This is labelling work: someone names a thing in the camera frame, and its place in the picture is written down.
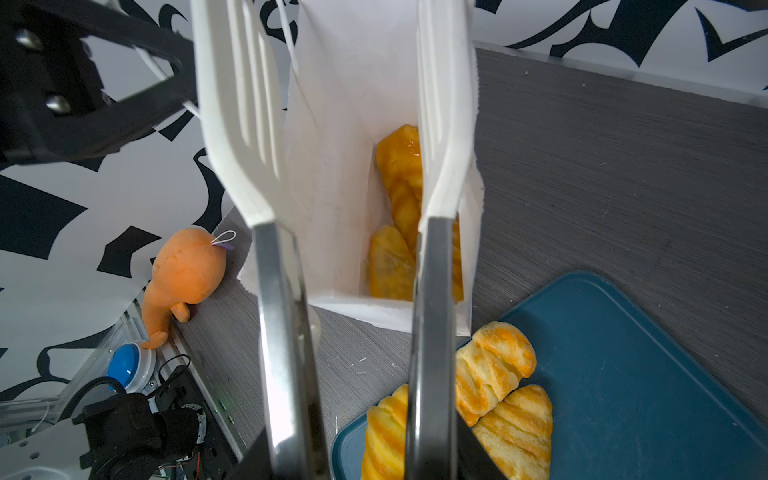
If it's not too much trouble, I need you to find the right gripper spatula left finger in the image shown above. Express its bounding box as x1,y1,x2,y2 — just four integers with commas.
191,1,330,479

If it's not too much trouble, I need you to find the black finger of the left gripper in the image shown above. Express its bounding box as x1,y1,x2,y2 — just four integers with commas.
1,1,197,165

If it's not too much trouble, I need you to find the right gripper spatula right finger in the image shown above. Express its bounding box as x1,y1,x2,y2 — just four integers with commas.
405,1,475,479

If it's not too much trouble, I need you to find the long braided fake bread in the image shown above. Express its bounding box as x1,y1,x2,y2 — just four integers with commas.
375,124,464,303

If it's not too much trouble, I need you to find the white paper gift bag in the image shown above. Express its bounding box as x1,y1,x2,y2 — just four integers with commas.
238,0,486,337

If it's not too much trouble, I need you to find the fake croissant left large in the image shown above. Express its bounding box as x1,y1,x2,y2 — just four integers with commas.
361,384,408,479

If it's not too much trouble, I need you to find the orange plush toy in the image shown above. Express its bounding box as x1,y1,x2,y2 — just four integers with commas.
141,227,236,350

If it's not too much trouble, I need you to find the blue push button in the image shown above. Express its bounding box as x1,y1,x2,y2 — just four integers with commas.
106,342,157,393

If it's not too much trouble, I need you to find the teal plastic tray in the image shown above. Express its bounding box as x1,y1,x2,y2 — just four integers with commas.
331,271,768,480

